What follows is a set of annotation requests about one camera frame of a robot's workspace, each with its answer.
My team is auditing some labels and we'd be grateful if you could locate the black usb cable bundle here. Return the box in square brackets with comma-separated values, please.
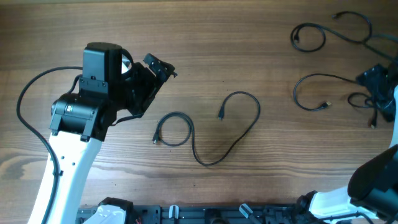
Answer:
[152, 91, 261, 167]

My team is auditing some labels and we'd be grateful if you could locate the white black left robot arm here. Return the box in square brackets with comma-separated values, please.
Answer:
[29, 42, 176, 223]

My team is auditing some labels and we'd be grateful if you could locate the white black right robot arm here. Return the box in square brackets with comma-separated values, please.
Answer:
[289, 61, 397, 223]

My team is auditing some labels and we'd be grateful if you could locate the black left camera cable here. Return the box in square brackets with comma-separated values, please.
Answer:
[16, 48, 134, 224]

